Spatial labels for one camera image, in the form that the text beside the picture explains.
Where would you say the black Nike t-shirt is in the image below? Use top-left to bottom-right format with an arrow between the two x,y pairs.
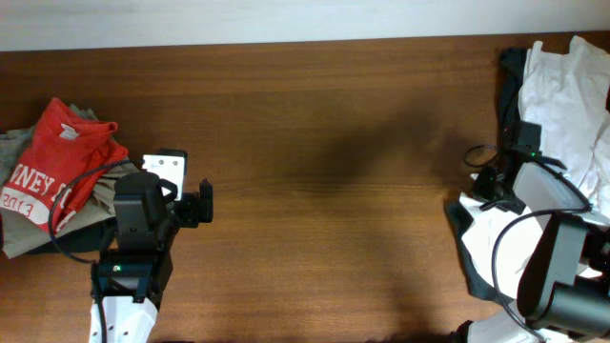
444,48 -> 527,304

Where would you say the khaki folded garment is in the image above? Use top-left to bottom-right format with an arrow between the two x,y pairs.
1,127 -> 137,258

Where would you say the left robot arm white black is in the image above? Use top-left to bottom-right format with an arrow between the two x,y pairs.
89,171 -> 214,342

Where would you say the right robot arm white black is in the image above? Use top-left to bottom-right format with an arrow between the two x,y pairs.
457,162 -> 609,343

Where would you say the white t-shirt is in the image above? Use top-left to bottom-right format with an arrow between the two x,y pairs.
457,36 -> 609,301

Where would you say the dark folded garment bottom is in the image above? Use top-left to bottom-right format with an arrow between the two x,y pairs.
26,218 -> 116,255

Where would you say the red printed t-shirt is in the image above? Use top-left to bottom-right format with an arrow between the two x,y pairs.
1,98 -> 128,232

